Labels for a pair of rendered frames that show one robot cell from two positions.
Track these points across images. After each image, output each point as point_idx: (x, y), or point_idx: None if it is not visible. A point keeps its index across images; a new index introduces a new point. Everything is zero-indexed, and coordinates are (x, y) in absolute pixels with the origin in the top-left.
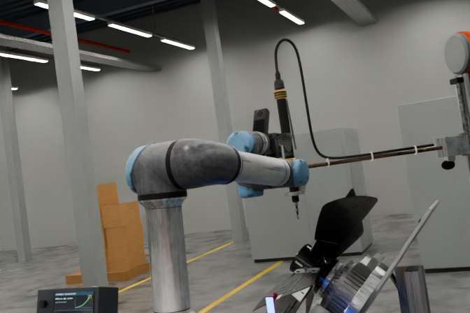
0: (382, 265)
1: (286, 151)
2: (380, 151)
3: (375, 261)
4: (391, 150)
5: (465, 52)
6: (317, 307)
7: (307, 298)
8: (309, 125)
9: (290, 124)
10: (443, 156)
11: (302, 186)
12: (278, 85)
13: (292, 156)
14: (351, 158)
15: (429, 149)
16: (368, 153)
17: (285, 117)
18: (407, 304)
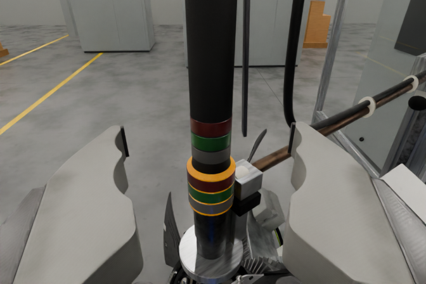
0: (277, 219)
1: (208, 147)
2: (381, 96)
3: (268, 213)
4: (392, 90)
5: None
6: None
7: (168, 249)
8: (296, 25)
9: (247, 22)
10: (423, 90)
11: (239, 234)
12: None
13: (227, 161)
14: (342, 122)
15: (422, 82)
16: (366, 102)
17: None
18: None
